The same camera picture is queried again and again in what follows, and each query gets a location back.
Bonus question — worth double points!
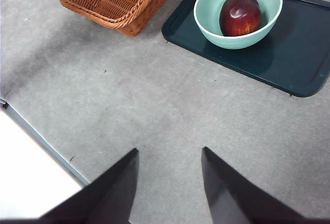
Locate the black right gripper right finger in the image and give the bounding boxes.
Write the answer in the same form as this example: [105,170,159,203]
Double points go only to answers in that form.
[202,146,330,224]

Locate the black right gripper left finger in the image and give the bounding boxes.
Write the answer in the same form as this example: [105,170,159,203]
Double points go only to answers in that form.
[0,148,139,224]

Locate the teal ribbed bowl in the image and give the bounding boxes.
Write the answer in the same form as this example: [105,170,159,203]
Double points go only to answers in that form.
[193,0,284,50]

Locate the dark red plum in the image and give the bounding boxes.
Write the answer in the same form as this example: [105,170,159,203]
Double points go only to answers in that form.
[219,0,262,37]

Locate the dark rectangular tray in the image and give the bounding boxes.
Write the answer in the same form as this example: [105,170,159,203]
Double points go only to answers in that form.
[161,0,330,98]

